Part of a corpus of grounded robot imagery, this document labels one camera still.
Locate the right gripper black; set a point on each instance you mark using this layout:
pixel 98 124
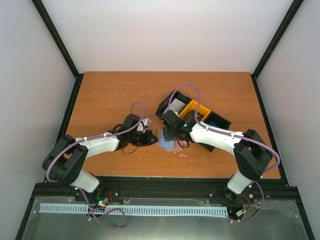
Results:
pixel 166 136

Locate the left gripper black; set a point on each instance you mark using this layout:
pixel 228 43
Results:
pixel 149 135

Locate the pink card holder wallet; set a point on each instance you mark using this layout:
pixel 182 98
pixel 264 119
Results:
pixel 169 146

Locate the dark card stack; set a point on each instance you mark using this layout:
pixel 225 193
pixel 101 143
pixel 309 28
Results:
pixel 190 116

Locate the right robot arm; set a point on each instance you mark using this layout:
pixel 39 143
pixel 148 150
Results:
pixel 251 154

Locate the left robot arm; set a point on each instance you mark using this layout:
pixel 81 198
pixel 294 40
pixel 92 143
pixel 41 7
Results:
pixel 64 164

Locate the white card stack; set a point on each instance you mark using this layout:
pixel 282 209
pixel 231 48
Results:
pixel 176 105

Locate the blue card stack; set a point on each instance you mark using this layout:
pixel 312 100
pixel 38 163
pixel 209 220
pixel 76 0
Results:
pixel 214 124

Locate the yellow bin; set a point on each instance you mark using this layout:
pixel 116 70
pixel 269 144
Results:
pixel 192 105

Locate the black bin left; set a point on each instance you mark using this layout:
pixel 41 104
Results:
pixel 164 105

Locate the black bin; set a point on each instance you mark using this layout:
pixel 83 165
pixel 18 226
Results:
pixel 215 120
pixel 164 105

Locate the black bin right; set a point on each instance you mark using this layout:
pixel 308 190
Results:
pixel 215 120

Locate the small electronics board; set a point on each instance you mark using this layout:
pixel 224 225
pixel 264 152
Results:
pixel 104 201

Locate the grey connector plug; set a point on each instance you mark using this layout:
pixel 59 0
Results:
pixel 240 213

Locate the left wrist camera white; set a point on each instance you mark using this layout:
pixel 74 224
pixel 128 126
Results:
pixel 143 125

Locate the black aluminium rail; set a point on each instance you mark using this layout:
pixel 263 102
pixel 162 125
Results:
pixel 211 189

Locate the light blue cable duct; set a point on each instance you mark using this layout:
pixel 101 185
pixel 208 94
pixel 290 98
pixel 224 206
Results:
pixel 137 210

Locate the left black frame post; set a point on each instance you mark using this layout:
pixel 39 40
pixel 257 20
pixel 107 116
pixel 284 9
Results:
pixel 50 26

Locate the black frame post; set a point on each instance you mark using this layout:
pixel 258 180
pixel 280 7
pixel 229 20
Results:
pixel 279 33
pixel 50 26

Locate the right black frame post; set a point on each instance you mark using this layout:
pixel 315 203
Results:
pixel 279 33

